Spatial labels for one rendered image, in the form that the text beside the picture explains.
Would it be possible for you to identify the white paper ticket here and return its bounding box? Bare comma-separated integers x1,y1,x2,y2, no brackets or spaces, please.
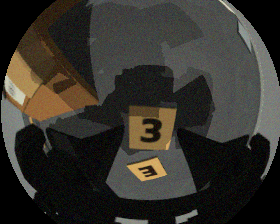
4,74,26,106

